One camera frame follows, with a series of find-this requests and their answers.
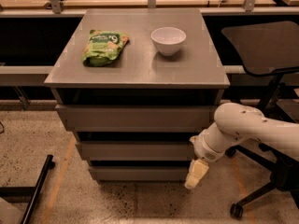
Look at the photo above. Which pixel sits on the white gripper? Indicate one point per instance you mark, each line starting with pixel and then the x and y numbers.
pixel 205 149

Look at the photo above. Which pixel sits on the grey drawer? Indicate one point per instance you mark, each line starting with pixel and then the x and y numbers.
pixel 134 118
pixel 138 173
pixel 135 151

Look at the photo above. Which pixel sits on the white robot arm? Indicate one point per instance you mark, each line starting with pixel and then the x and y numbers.
pixel 235 124

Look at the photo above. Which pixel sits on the grey bottom drawer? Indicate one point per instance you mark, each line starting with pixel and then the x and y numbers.
pixel 138 173

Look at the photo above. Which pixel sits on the grey drawer cabinet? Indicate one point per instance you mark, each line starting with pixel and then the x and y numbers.
pixel 141 75

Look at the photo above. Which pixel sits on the grey top drawer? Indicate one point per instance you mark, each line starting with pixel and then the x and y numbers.
pixel 134 118

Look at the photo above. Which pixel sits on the white bowl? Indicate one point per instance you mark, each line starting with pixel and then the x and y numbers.
pixel 168 40

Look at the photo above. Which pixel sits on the black office chair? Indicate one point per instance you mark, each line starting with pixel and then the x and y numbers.
pixel 269 50

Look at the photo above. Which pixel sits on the green snack bag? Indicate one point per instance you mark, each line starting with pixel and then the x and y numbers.
pixel 103 47

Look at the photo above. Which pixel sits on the black stand leg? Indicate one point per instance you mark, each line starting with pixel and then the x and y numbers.
pixel 28 194

